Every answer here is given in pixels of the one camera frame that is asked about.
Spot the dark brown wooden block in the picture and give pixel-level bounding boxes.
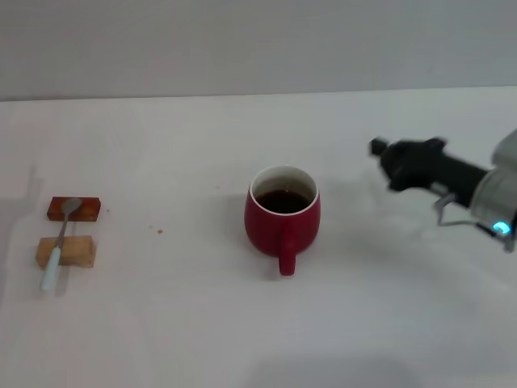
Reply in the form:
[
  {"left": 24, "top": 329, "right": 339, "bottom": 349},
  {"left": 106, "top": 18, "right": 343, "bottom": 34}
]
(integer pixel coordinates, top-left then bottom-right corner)
[{"left": 46, "top": 196, "right": 102, "bottom": 223}]

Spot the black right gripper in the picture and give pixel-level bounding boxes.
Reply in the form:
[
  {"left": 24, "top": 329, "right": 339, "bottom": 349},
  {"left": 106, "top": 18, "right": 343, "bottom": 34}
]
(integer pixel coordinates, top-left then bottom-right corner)
[{"left": 368, "top": 136, "right": 489, "bottom": 209}]

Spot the light wooden spoon rest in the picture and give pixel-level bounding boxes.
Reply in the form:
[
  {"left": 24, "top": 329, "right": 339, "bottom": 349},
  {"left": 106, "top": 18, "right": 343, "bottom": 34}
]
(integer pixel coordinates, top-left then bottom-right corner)
[{"left": 35, "top": 235, "right": 98, "bottom": 270}]

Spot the red ceramic cup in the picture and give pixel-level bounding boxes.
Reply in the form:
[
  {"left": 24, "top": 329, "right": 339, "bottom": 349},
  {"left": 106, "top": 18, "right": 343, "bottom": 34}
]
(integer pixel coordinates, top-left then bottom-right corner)
[{"left": 243, "top": 164, "right": 323, "bottom": 277}]

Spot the grey right arm cable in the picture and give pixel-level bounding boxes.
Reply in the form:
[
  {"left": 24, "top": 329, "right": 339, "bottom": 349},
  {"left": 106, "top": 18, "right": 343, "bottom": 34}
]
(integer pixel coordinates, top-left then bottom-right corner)
[{"left": 432, "top": 183, "right": 485, "bottom": 228}]

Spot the spoon with light blue handle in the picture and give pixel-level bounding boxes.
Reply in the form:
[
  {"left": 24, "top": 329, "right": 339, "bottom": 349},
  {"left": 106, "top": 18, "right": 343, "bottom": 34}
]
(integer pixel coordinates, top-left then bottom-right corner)
[{"left": 39, "top": 197, "right": 83, "bottom": 293}]

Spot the dark coffee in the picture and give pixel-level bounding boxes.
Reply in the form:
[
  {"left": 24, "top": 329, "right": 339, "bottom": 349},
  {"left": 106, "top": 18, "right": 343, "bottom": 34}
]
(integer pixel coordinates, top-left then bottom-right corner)
[{"left": 254, "top": 188, "right": 311, "bottom": 215}]

